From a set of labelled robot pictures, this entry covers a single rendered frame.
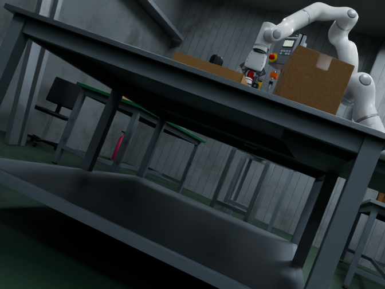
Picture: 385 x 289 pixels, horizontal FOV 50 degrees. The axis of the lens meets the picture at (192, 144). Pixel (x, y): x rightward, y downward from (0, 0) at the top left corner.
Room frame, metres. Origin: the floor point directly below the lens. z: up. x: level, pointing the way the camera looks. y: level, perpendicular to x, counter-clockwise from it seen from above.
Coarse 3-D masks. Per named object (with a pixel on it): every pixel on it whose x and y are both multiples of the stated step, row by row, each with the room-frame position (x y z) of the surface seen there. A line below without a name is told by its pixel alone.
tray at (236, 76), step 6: (174, 54) 1.45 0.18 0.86; (180, 54) 1.44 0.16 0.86; (186, 54) 1.44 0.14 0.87; (174, 60) 1.45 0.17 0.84; (180, 60) 1.44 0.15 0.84; (186, 60) 1.44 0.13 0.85; (192, 60) 1.43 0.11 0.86; (198, 60) 1.43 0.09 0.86; (192, 66) 1.43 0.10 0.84; (198, 66) 1.42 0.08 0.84; (204, 66) 1.42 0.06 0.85; (210, 66) 1.41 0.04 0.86; (216, 66) 1.41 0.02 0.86; (210, 72) 1.41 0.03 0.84; (216, 72) 1.41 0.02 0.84; (222, 72) 1.40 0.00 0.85; (228, 72) 1.40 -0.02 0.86; (234, 72) 1.39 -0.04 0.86; (228, 78) 1.40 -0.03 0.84; (234, 78) 1.39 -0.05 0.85; (240, 78) 1.39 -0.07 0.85; (246, 84) 1.50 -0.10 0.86
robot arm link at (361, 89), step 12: (360, 72) 2.07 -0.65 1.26; (348, 84) 2.09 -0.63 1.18; (360, 84) 2.03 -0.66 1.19; (372, 84) 2.04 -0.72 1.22; (348, 96) 2.13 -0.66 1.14; (360, 96) 2.05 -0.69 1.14; (372, 96) 2.06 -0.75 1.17; (360, 108) 2.07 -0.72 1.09; (372, 108) 2.06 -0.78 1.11; (360, 120) 2.07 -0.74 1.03
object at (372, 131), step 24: (48, 24) 1.58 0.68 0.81; (120, 48) 1.48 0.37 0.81; (120, 72) 2.12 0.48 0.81; (192, 72) 1.40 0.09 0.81; (168, 96) 2.32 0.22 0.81; (192, 96) 1.94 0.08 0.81; (264, 96) 1.33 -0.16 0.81; (192, 120) 3.23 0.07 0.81; (240, 120) 2.12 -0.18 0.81; (336, 120) 1.27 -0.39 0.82; (384, 144) 1.31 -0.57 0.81; (312, 168) 3.18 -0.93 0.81
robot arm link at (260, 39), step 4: (264, 24) 2.17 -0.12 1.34; (268, 24) 2.16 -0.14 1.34; (272, 24) 2.15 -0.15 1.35; (264, 28) 2.16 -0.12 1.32; (268, 28) 2.15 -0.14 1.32; (260, 32) 2.18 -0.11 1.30; (264, 32) 2.14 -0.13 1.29; (260, 36) 2.17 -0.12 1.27; (256, 40) 2.19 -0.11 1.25; (260, 40) 2.16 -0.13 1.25; (264, 40) 2.15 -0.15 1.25; (260, 44) 2.16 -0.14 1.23; (264, 44) 2.16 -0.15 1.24; (268, 44) 2.16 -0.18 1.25; (268, 48) 2.17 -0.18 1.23
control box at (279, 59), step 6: (276, 42) 2.63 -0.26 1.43; (282, 42) 2.60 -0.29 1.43; (294, 42) 2.52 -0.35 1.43; (276, 48) 2.62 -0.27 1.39; (282, 48) 2.58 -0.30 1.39; (288, 48) 2.55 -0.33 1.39; (276, 54) 2.60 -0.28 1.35; (270, 60) 2.62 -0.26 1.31; (276, 60) 2.59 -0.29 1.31; (282, 60) 2.55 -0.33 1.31; (276, 66) 2.62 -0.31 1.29; (282, 66) 2.57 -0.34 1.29
